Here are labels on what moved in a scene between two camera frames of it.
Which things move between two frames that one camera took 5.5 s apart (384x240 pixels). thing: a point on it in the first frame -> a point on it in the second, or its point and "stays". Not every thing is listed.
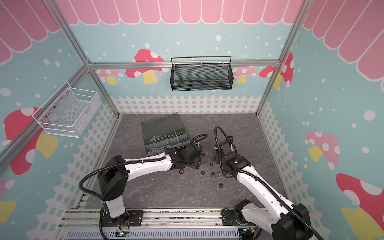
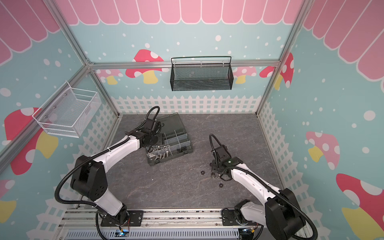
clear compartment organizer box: (163, 132) stays
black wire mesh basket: (201, 77) stays
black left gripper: (197, 163) -> (161, 140)
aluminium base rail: (201, 223) stays
